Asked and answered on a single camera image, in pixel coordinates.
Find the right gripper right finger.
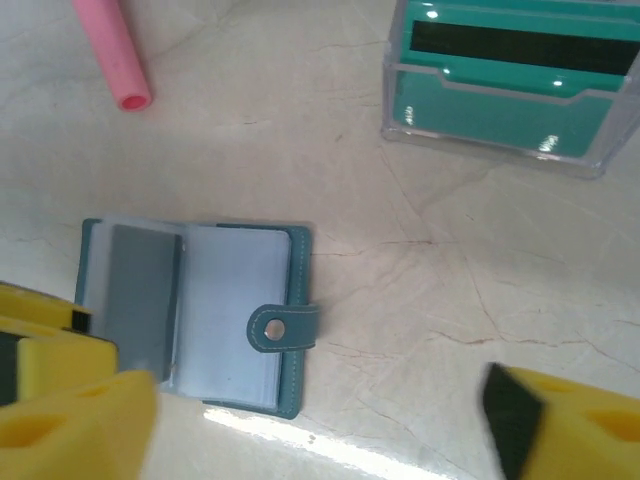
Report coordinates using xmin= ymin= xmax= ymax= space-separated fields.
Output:
xmin=479 ymin=361 xmax=640 ymax=480

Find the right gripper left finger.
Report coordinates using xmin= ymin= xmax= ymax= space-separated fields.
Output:
xmin=0 ymin=369 xmax=160 ymax=480

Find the grey card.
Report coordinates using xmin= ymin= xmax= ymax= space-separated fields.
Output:
xmin=107 ymin=224 xmax=184 ymax=386

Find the teal leather card wallet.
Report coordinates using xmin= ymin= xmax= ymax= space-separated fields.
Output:
xmin=74 ymin=217 xmax=321 ymax=419

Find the clear acrylic card stand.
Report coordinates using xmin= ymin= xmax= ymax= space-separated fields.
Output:
xmin=380 ymin=0 xmax=640 ymax=181

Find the plain teal card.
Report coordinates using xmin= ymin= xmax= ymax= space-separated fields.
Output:
xmin=392 ymin=67 xmax=617 ymax=157

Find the teal card with black stripe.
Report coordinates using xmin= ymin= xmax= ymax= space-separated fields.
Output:
xmin=397 ymin=0 xmax=640 ymax=96

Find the pink marker pen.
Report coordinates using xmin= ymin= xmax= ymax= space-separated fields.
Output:
xmin=72 ymin=0 xmax=152 ymax=112

